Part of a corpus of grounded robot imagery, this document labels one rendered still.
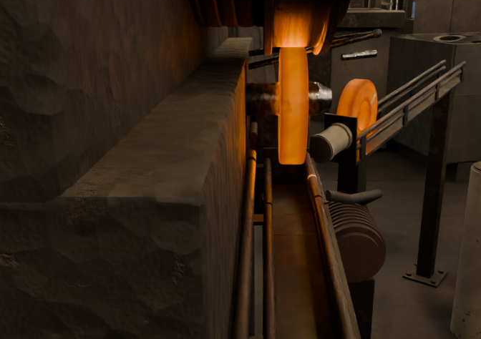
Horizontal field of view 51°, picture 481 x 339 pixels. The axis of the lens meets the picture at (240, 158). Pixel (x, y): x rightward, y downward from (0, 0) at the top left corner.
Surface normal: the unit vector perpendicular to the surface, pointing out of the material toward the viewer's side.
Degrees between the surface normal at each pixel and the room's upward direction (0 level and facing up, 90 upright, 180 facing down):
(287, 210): 10
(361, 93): 90
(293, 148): 119
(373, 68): 90
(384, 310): 0
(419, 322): 0
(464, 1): 90
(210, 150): 23
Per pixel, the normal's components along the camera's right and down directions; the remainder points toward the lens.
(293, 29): -0.01, 0.99
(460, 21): -0.95, 0.10
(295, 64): -0.04, -0.57
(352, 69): -0.29, 0.29
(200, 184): 0.37, -0.88
